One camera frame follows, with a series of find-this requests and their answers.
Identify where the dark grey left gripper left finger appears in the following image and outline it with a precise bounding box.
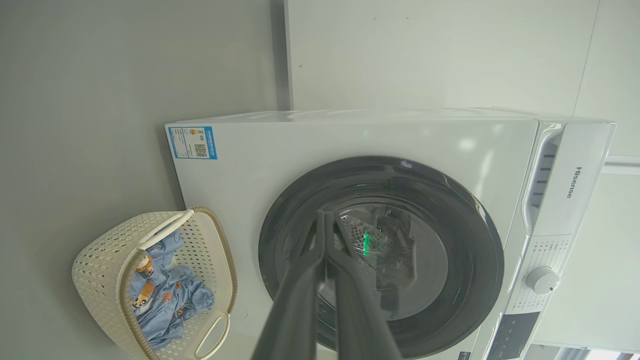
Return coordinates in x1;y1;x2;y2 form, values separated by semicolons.
252;211;326;360

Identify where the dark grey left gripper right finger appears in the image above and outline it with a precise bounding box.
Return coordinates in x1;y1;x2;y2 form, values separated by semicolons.
325;211;403;360

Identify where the blue bear print garment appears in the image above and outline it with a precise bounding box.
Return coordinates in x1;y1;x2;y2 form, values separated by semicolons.
129;267;216;351
142;230;185;275

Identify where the round dark glass washer door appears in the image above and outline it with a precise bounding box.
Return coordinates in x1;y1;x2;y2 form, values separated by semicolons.
258;156;505;360

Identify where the white Hisense washing machine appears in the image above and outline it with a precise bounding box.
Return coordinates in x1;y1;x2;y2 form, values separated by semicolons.
165;107;617;360

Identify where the dark washing machine display panel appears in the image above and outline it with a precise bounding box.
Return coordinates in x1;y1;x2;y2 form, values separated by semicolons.
487;312;541;360

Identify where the white washing machine control knob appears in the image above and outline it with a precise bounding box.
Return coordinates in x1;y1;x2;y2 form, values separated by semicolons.
525;266;561;295

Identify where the blue energy label sticker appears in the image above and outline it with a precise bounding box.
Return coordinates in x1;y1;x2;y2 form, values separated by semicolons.
167;126;219;161

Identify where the cream perforated laundry basket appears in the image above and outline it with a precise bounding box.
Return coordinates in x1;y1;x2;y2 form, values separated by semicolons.
71;206;238;360

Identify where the white detergent drawer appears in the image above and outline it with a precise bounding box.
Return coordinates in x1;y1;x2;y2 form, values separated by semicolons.
521;122;616;237

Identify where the white partition panel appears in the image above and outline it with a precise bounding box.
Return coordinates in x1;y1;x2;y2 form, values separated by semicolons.
284;0;601;120

